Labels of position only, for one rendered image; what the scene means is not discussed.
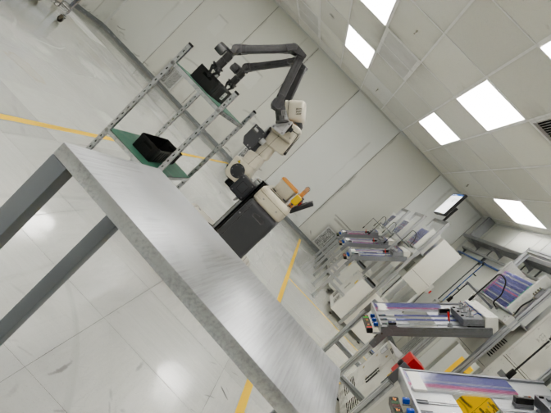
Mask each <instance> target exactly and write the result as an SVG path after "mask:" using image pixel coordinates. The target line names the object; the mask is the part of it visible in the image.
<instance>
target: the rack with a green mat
mask: <svg viewBox="0 0 551 413"><path fill-rule="evenodd" d="M192 47H193V44H192V43H191V42H189V43H188V44H187V45H186V46H185V47H184V48H183V49H182V50H181V51H180V52H179V53H178V54H177V55H176V56H175V57H174V58H173V59H172V60H171V61H170V62H169V63H168V64H167V65H166V66H165V67H164V68H163V69H162V70H161V71H160V73H159V74H158V75H157V76H156V77H155V78H154V79H153V80H152V81H151V82H150V83H149V84H148V85H147V86H146V87H145V88H144V89H143V90H142V91H141V92H140V93H139V94H138V95H137V96H136V97H135V98H134V99H133V100H132V101H131V102H130V103H129V104H128V105H127V106H126V107H125V108H124V109H123V110H122V111H121V112H120V113H119V114H118V115H117V116H116V118H115V119H114V120H113V121H112V122H111V123H110V124H109V125H108V126H107V127H106V128H105V129H104V130H103V131H102V132H101V133H100V134H99V135H98V136H97V137H96V138H95V139H94V140H93V141H92V142H91V143H90V144H89V145H88V146H87V147H86V148H87V149H90V150H92V149H93V148H94V147H95V146H96V145H97V144H98V143H99V142H100V141H101V140H102V139H103V138H104V137H105V136H106V135H107V134H109V136H110V137H111V138H112V139H113V140H114V141H115V142H116V143H117V144H118V145H119V146H120V147H121V148H122V150H123V151H124V152H125V153H126V154H127V155H128V156H129V157H130V158H131V159H130V161H134V162H137V163H140V164H143V165H146V166H151V167H155V168H158V169H160V170H161V171H162V172H163V173H164V174H165V175H166V177H167V178H168V179H169V180H182V181H181V182H180V183H179V184H178V185H177V186H176V187H177V188H178V189H180V188H181V187H182V186H183V185H184V184H185V183H186V182H187V181H188V180H189V179H190V178H191V177H192V176H193V175H194V174H195V173H196V172H197V171H198V170H199V169H200V168H201V167H202V166H203V165H205V164H206V163H207V162H208V161H209V160H210V159H211V158H212V157H213V156H214V155H215V154H216V153H217V152H218V151H219V150H220V149H221V148H222V147H223V146H224V145H225V144H226V143H227V142H228V141H229V140H230V139H231V138H232V137H233V136H234V135H235V134H236V133H237V132H238V131H239V130H240V129H241V128H242V127H243V126H244V125H245V124H246V123H247V122H248V121H249V120H250V119H251V118H253V117H254V116H255V115H256V114H257V113H256V112H255V111H254V110H253V111H252V112H251V113H250V114H249V115H248V116H247V117H246V118H245V119H244V120H243V121H242V122H241V123H240V122H239V121H238V120H237V119H236V118H235V117H234V116H233V115H232V114H231V113H230V112H229V111H228V110H227V109H226V108H227V107H228V106H229V105H230V104H231V103H232V102H233V101H234V100H235V99H236V98H237V97H238V96H239V93H238V92H237V91H236V90H235V91H234V92H233V93H232V94H231V95H230V96H229V97H228V98H227V99H226V100H225V101H224V102H223V103H222V104H220V103H219V102H218V101H216V100H215V99H214V98H212V97H211V96H210V95H208V94H207V93H206V92H205V91H204V90H203V88H202V87H201V86H200V85H199V84H198V83H197V82H196V81H195V80H194V79H193V78H192V77H191V76H190V75H191V74H190V73H189V72H188V71H187V70H186V69H184V68H183V67H182V66H181V65H180V64H178V62H179V61H180V60H181V59H182V58H183V57H184V56H185V55H186V54H187V53H188V52H189V51H190V49H191V48H192ZM173 67H175V68H176V69H177V70H178V71H179V72H180V74H181V75H182V76H183V77H184V78H185V79H186V80H187V81H188V82H189V83H190V84H191V85H192V86H193V87H194V88H195V90H196V91H197V92H196V93H195V94H194V95H193V96H192V97H191V98H190V99H189V100H188V101H187V102H186V103H185V104H184V105H183V106H182V107H181V108H180V109H179V110H178V111H177V112H176V113H175V114H174V115H173V116H172V117H171V118H170V119H169V120H168V121H167V122H166V123H165V124H164V125H163V126H162V127H161V128H160V129H159V130H158V131H157V132H156V133H155V134H154V135H155V136H158V137H159V136H160V135H161V134H162V133H163V132H164V131H165V130H166V129H167V128H168V127H169V126H170V125H171V124H172V123H173V122H174V121H175V120H176V119H177V118H178V117H179V116H180V115H181V114H182V113H183V112H184V111H185V110H186V109H187V108H188V107H189V106H190V105H191V104H192V103H193V102H194V101H195V100H196V99H197V98H198V97H199V96H200V95H201V96H202V97H203V98H204V99H205V100H206V101H207V102H208V103H209V104H210V105H211V106H212V108H213V109H214V110H215V111H214V112H213V113H212V114H211V115H210V116H209V117H208V118H207V119H206V120H205V121H204V122H203V123H202V124H201V125H200V126H199V127H198V128H197V129H196V130H195V131H194V132H193V133H192V134H191V135H190V136H189V137H188V138H187V139H186V140H185V141H184V142H183V143H182V144H181V145H180V146H179V147H178V148H177V149H176V150H175V151H174V152H173V153H172V154H171V155H170V156H169V157H168V158H167V159H166V160H165V161H164V162H163V163H156V162H150V161H147V160H146V159H145V158H144V157H143V156H142V155H141V153H140V152H139V151H138V150H137V149H136V148H135V147H134V146H133V145H132V144H133V142H134V141H135V140H136V139H137V138H138V137H139V136H140V135H138V134H132V133H130V132H126V131H123V130H119V129H114V127H115V126H116V125H117V124H118V123H119V122H120V121H121V120H122V119H123V118H124V117H125V116H126V115H127V114H128V113H129V112H130V111H131V110H132V109H133V108H134V107H135V106H136V105H137V104H138V103H139V101H140V100H141V99H142V98H143V97H144V96H145V95H146V94H147V93H148V92H149V91H150V90H151V89H152V88H153V87H154V86H155V85H156V84H157V83H158V82H159V81H160V80H161V79H162V78H163V77H164V76H165V75H166V74H167V73H168V72H169V71H170V70H171V69H172V68H173ZM219 115H221V116H223V117H224V118H226V119H227V120H228V121H230V122H231V123H233V124H234V125H236V126H237V127H236V128H235V129H234V130H233V131H232V132H231V133H230V134H229V135H228V136H227V137H226V138H225V139H224V140H223V141H222V142H221V143H219V144H218V145H217V146H216V147H215V148H214V149H213V150H212V151H211V152H210V153H209V154H208V155H207V156H206V157H205V158H204V159H203V160H202V161H201V162H200V163H199V164H198V165H197V166H196V167H195V168H194V169H193V170H192V171H191V172H190V173H189V174H188V175H187V174H185V172H184V171H183V170H182V169H181V168H180V167H179V166H178V165H177V164H176V163H174V164H173V165H170V163H171V162H172V161H173V160H174V159H175V158H176V157H177V156H178V155H179V154H180V153H181V152H182V151H183V150H184V149H185V148H186V147H187V146H189V145H190V144H191V143H192V142H193V141H194V140H195V139H196V138H197V137H198V136H199V135H200V134H201V133H202V132H203V131H204V130H205V129H206V128H207V127H208V126H209V125H210V124H211V123H212V122H213V121H214V120H215V119H216V118H217V117H218V116H219Z"/></svg>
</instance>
